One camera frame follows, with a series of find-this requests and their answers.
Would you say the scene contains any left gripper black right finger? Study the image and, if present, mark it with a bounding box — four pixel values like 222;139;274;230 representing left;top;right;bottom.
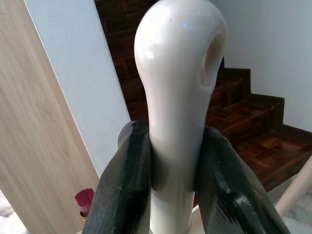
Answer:
194;125;292;234

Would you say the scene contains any light wood panel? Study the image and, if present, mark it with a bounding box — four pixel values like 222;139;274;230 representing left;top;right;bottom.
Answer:
0;0;101;234

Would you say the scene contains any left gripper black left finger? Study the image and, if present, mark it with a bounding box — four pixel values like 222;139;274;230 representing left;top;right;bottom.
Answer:
82;119;154;234

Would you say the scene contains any white knob-ended broom handle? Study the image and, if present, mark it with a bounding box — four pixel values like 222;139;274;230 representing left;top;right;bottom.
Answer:
133;0;229;234

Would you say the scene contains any dark wooden staircase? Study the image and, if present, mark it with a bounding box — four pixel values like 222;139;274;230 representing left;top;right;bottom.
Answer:
94;0;312;193

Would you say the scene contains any beige curved-handle pole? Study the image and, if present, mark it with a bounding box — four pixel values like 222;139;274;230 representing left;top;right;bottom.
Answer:
275;156;312;217

